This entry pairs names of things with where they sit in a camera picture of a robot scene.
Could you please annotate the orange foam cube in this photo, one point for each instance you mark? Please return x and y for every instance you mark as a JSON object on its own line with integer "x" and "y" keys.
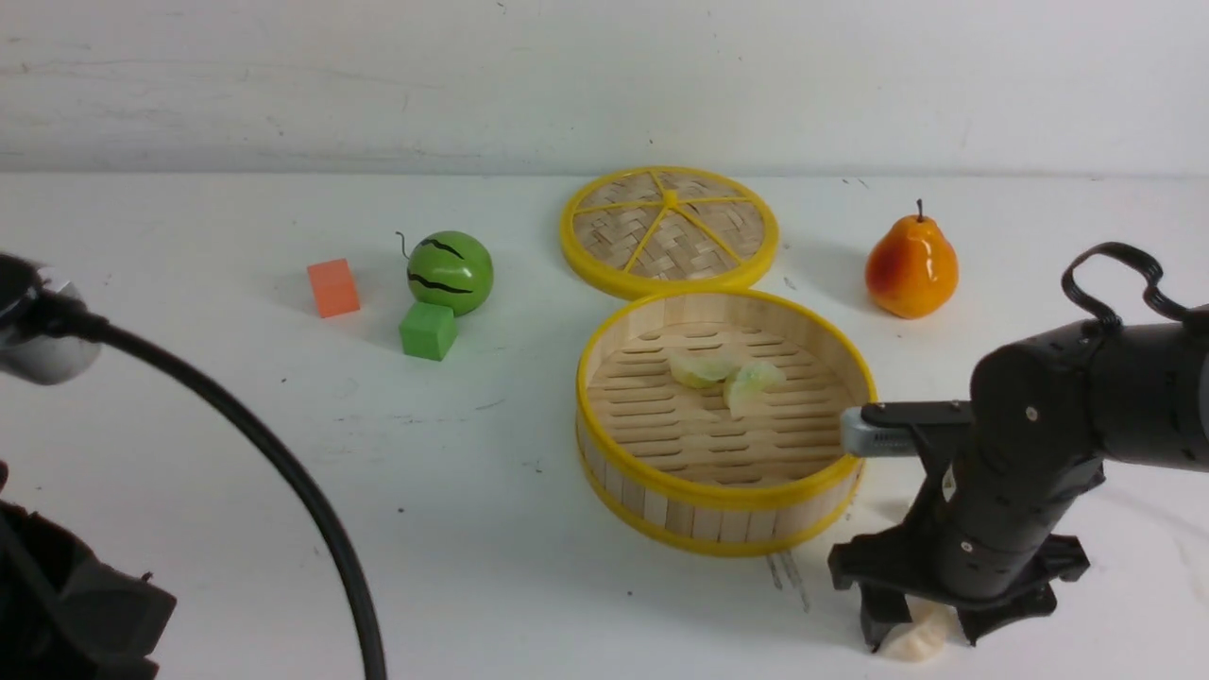
{"x": 333, "y": 287}

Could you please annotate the beige dumpling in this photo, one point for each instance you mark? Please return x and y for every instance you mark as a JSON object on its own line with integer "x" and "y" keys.
{"x": 921, "y": 514}
{"x": 924, "y": 636}

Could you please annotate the pale green dumpling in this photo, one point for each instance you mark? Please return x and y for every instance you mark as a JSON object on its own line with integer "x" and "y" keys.
{"x": 701, "y": 371}

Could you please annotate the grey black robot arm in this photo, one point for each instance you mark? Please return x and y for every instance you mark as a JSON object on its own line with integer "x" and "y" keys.
{"x": 1001, "y": 468}

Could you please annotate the bamboo steamer tray yellow rim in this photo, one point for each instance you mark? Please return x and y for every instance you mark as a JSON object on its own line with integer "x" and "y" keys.
{"x": 672, "y": 462}

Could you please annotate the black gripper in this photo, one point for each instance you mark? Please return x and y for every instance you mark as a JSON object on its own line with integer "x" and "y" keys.
{"x": 988, "y": 589}

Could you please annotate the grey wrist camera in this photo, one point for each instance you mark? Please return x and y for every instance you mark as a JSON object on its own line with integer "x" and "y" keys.
{"x": 902, "y": 428}

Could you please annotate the greenish dumpling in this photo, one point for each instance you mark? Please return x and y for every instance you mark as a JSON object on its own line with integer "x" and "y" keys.
{"x": 742, "y": 390}

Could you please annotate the woven bamboo steamer lid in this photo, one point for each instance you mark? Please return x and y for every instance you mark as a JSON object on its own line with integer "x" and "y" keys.
{"x": 667, "y": 229}

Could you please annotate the green toy watermelon ball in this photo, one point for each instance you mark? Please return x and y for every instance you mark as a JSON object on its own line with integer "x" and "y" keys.
{"x": 449, "y": 268}

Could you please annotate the orange toy pear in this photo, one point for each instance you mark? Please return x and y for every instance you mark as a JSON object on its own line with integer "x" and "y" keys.
{"x": 913, "y": 270}

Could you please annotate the green foam cube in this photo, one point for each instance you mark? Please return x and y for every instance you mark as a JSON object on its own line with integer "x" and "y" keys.
{"x": 428, "y": 331}

